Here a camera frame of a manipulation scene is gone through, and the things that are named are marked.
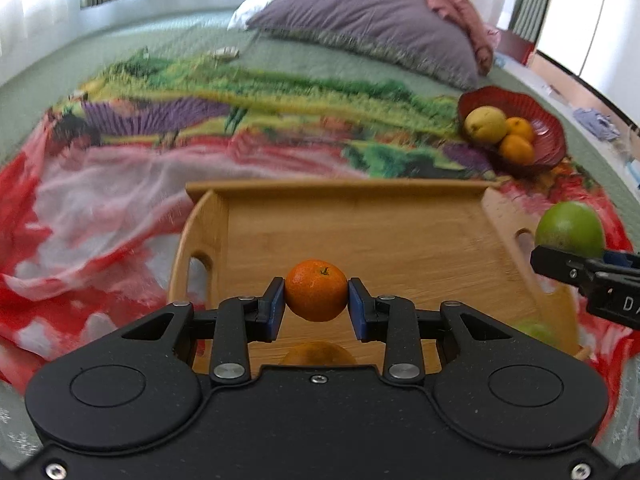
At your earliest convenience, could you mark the orange in bowl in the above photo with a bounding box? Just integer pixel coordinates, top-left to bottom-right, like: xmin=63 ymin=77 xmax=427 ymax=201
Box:
xmin=505 ymin=117 xmax=536 ymax=142
xmin=498 ymin=134 xmax=536 ymax=166

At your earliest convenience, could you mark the purple pillow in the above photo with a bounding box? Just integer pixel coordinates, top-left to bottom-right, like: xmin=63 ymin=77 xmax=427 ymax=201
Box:
xmin=246 ymin=0 xmax=480 ymax=90

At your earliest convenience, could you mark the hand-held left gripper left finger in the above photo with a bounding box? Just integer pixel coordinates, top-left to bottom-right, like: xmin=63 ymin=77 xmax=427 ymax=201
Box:
xmin=120 ymin=276 xmax=287 ymax=387

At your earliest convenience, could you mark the white wardrobe door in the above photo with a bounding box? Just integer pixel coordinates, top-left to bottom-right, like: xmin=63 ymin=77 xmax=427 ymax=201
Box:
xmin=537 ymin=0 xmax=640 ymax=121

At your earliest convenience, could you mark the small orange mandarin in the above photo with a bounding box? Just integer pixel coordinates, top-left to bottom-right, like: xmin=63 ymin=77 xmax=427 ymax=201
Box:
xmin=284 ymin=258 xmax=349 ymax=322

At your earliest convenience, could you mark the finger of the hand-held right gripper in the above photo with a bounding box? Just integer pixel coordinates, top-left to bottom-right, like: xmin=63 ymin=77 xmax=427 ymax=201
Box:
xmin=601 ymin=251 xmax=640 ymax=270
xmin=530 ymin=244 xmax=603 ymax=288

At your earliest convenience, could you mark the pink quilt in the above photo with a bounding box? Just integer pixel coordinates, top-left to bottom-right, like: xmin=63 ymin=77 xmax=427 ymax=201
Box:
xmin=327 ymin=0 xmax=501 ymax=76

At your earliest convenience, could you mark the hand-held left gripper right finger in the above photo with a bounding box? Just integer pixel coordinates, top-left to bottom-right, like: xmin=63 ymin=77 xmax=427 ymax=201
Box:
xmin=347 ymin=277 xmax=520 ymax=386

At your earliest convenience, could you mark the wooden serving tray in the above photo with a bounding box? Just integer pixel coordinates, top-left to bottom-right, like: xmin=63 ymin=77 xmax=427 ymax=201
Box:
xmin=167 ymin=180 xmax=591 ymax=376

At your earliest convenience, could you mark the green apple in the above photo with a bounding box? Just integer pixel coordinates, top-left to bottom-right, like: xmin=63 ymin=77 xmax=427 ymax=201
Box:
xmin=510 ymin=319 xmax=561 ymax=348
xmin=535 ymin=201 xmax=606 ymax=261

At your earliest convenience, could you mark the blue crumpled cloth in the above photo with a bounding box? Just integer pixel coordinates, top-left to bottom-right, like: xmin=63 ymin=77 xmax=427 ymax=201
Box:
xmin=574 ymin=106 xmax=622 ymax=142

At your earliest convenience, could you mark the red glass bowl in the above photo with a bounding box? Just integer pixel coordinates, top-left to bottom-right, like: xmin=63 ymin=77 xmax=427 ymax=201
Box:
xmin=457 ymin=86 xmax=567 ymax=171

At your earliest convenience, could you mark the white pillow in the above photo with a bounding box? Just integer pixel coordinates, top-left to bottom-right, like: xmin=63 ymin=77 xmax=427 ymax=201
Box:
xmin=227 ymin=0 xmax=303 ymax=31

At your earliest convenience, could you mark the large dull orange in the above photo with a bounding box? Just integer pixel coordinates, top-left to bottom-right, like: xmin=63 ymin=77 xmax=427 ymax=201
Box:
xmin=280 ymin=341 xmax=358 ymax=367

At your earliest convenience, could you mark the colourful printed scarf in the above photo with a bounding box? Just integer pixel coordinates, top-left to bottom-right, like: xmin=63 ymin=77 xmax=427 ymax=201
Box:
xmin=0 ymin=47 xmax=633 ymax=396

